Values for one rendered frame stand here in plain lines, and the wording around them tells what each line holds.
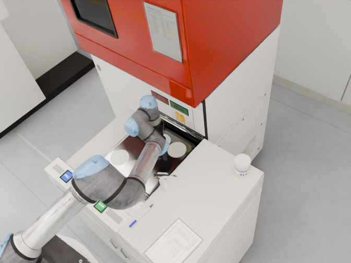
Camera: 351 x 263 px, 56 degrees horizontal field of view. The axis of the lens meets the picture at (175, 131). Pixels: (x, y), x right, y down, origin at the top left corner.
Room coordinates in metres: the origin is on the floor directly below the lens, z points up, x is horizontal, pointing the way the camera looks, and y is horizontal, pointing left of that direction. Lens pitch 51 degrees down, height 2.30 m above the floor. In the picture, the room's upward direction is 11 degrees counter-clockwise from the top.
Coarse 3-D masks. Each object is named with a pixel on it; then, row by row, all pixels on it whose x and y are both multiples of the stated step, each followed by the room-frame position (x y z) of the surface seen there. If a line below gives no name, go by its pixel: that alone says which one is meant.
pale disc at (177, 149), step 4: (172, 144) 1.06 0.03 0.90; (176, 144) 1.06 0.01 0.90; (180, 144) 1.05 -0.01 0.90; (172, 148) 1.03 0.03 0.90; (176, 148) 1.03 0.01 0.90; (180, 148) 1.02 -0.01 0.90; (184, 148) 1.02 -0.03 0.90; (168, 152) 1.01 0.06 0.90; (172, 152) 1.01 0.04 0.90; (176, 152) 1.00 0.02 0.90; (180, 152) 1.00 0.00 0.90; (184, 152) 0.99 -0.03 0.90; (172, 156) 0.98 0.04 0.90; (176, 156) 0.98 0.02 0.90; (180, 156) 0.98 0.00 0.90
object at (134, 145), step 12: (168, 132) 1.15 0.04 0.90; (120, 144) 1.13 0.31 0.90; (132, 144) 1.11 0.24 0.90; (144, 144) 1.10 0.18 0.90; (108, 156) 1.06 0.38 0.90; (132, 156) 1.03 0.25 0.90; (168, 156) 0.99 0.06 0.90; (120, 168) 0.97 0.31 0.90; (156, 168) 0.93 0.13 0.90; (168, 168) 0.92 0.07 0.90; (156, 180) 0.86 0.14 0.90
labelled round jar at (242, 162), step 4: (236, 156) 0.81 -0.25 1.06; (240, 156) 0.80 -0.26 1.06; (244, 156) 0.80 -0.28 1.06; (248, 156) 0.79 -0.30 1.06; (236, 160) 0.78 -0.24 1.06; (240, 160) 0.78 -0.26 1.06; (244, 160) 0.78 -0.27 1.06; (248, 160) 0.77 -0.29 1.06; (236, 164) 0.77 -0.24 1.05; (240, 164) 0.76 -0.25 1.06; (244, 164) 0.76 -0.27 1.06; (248, 164) 0.75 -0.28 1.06; (236, 168) 0.77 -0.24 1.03; (240, 168) 0.75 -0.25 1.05; (244, 168) 0.75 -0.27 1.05; (248, 168) 0.75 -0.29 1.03; (236, 172) 0.76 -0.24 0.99; (240, 172) 0.75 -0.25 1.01; (244, 172) 0.75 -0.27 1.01; (248, 172) 0.75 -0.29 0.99; (240, 176) 0.75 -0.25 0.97; (244, 176) 0.75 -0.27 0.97
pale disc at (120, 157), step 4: (116, 152) 1.08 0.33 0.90; (120, 152) 1.07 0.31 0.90; (124, 152) 1.07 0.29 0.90; (112, 156) 1.06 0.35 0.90; (116, 156) 1.05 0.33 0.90; (120, 156) 1.05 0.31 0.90; (124, 156) 1.04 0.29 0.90; (128, 156) 1.04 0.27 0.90; (112, 160) 1.03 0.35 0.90; (116, 160) 1.03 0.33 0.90; (120, 160) 1.02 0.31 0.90; (124, 160) 1.02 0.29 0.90; (116, 164) 1.00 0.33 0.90; (120, 164) 1.00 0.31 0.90
